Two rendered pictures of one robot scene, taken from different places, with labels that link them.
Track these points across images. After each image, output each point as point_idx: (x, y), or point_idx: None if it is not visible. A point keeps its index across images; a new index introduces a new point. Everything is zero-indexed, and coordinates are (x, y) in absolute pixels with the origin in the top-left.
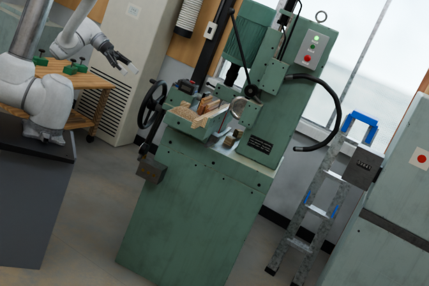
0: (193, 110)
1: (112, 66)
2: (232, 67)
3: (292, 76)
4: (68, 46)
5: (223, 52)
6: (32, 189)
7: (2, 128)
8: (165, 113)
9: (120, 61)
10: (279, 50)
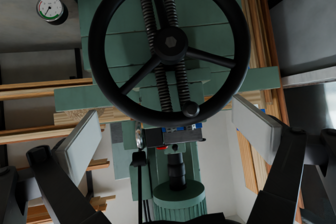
0: (138, 103)
1: (26, 156)
2: (170, 180)
3: None
4: None
5: (169, 208)
6: None
7: None
8: (55, 105)
9: (270, 169)
10: (146, 207)
